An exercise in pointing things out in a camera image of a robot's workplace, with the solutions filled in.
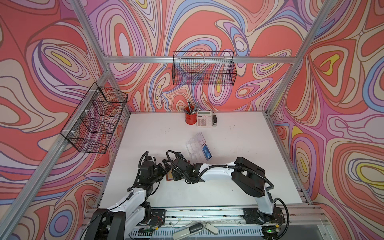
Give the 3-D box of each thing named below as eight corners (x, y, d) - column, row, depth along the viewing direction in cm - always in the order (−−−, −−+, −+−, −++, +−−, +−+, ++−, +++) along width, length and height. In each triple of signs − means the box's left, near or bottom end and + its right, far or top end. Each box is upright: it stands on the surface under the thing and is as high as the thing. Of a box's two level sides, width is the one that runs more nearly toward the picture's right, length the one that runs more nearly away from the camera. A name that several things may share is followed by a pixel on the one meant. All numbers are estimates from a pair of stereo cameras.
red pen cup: (184, 123, 115) (183, 112, 105) (187, 116, 121) (187, 104, 111) (194, 126, 114) (194, 114, 104) (197, 118, 119) (197, 106, 109)
